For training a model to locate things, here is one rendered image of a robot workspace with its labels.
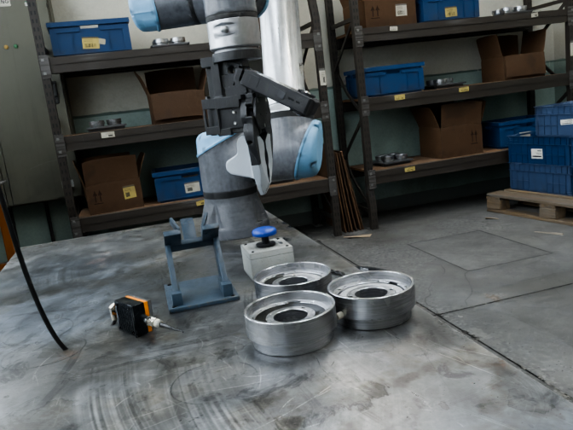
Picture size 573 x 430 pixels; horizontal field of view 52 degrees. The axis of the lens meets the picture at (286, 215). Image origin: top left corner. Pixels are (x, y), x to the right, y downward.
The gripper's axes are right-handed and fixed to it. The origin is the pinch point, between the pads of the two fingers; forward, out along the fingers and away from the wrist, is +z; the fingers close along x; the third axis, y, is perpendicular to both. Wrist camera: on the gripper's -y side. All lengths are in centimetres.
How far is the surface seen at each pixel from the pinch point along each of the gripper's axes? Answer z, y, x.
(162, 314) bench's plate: 14.7, 12.8, 14.5
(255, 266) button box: 12.3, 3.2, 1.1
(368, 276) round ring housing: 11.3, -15.8, 11.1
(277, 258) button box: 11.6, 0.0, -0.8
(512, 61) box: -21, -77, -432
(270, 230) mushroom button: 7.5, 1.1, -2.2
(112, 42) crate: -64, 186, -278
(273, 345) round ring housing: 13.1, -7.6, 28.0
